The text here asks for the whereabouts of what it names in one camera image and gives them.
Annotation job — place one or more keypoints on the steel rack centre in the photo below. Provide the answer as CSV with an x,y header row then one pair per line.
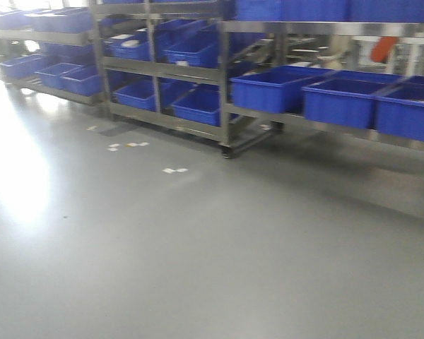
x,y
233,135

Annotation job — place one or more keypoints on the steel rack right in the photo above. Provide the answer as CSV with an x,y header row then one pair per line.
x,y
413,32

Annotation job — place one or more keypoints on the steel rack left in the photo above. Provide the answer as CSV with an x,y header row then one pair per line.
x,y
52,51

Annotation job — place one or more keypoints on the steel rack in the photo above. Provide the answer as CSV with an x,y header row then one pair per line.
x,y
233,135
413,32
52,51

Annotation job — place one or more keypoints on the blue bin rack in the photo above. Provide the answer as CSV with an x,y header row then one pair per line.
x,y
347,98
400,110
276,91

